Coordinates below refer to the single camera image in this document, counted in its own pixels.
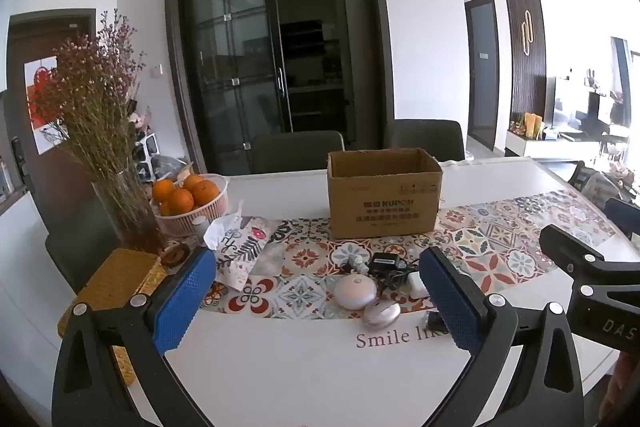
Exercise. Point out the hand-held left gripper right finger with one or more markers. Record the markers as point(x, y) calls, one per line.
point(450, 302)

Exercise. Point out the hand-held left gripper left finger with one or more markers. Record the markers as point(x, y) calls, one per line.
point(185, 297)

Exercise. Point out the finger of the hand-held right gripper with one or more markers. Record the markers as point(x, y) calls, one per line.
point(575, 252)

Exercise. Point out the grey rounded gadget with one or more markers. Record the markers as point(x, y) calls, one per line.
point(381, 314)

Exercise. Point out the black power adapter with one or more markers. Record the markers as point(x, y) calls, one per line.
point(384, 263)

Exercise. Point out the brown cardboard box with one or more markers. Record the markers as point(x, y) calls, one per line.
point(385, 207)

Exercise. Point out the person's right hand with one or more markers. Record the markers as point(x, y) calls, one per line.
point(622, 387)

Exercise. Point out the white multi-port adapter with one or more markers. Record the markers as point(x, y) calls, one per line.
point(416, 284)

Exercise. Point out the brown round ornament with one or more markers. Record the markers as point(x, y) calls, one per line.
point(175, 253)

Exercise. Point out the dark blue chair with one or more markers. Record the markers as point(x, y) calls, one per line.
point(622, 214)

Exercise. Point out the patterned cushion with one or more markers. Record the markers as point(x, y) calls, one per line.
point(600, 184)

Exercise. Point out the white tissue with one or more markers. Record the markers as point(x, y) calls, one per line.
point(217, 232)

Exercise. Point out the yellow woven mat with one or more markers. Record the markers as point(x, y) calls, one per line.
point(115, 277)

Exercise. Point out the patterned table runner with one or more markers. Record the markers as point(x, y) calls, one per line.
point(500, 247)

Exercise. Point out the white fruit basket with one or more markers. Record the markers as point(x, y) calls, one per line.
point(195, 219)

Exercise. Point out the floral fabric tissue cover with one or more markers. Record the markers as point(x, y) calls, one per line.
point(245, 242)

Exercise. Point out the orange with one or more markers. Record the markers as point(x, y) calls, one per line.
point(194, 181)
point(180, 202)
point(206, 193)
point(162, 191)

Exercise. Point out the white round diffuser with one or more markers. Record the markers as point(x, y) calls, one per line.
point(355, 292)

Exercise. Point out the glass vase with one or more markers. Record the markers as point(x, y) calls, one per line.
point(125, 217)

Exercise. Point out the small white plug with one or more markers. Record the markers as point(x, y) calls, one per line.
point(352, 265)

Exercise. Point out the white low cabinet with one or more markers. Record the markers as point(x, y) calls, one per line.
point(545, 147)

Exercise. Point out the grey dining chair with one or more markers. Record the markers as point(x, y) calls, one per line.
point(75, 237)
point(297, 152)
point(425, 139)

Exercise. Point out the yellow boxes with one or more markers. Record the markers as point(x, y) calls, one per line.
point(531, 124)

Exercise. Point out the white shoe rack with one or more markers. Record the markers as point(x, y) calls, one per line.
point(145, 152)

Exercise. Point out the brown entry door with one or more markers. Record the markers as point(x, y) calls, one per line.
point(75, 167)

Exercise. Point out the dark interior door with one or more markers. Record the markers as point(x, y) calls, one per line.
point(482, 72)

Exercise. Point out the dried flower bouquet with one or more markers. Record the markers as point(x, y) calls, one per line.
point(95, 107)

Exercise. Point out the red and white poster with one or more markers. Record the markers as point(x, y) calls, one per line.
point(42, 107)

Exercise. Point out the dark sliding glass door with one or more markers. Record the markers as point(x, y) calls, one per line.
point(235, 57)

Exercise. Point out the dark slatted wall panel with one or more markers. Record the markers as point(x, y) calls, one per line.
point(522, 87)

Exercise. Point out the gold wall ornament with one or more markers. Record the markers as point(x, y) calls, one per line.
point(526, 32)

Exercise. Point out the white wall switch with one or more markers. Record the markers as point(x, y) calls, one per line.
point(157, 70)

